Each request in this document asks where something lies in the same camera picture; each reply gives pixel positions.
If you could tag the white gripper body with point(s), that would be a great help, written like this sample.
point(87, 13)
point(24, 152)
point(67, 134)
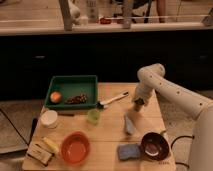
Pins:
point(142, 94)

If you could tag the dark grey metal cup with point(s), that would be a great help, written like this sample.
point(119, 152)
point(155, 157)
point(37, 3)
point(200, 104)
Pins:
point(137, 107)

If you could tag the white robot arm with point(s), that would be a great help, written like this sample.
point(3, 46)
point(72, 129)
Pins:
point(199, 107)

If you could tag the dark brown bowl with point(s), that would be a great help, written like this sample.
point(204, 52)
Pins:
point(154, 146)

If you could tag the light green plastic cup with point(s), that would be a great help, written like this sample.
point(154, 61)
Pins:
point(93, 116)

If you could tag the blue sponge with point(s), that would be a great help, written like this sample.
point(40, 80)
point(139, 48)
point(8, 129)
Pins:
point(128, 151)

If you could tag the green plastic tray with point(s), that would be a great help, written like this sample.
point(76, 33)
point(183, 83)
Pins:
point(72, 86)

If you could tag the red object on counter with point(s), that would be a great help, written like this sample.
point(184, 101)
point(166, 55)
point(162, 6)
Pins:
point(105, 21)

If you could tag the black marker pen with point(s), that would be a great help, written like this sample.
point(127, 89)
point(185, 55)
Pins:
point(61, 114)

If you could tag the orange plastic bowl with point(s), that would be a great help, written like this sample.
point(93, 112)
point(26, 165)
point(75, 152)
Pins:
point(75, 148)

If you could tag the red yellow apple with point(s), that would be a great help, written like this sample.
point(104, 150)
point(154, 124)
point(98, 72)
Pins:
point(55, 97)

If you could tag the white round container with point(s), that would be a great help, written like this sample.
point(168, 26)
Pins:
point(49, 119)

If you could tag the wooden block box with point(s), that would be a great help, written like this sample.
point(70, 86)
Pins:
point(39, 153)

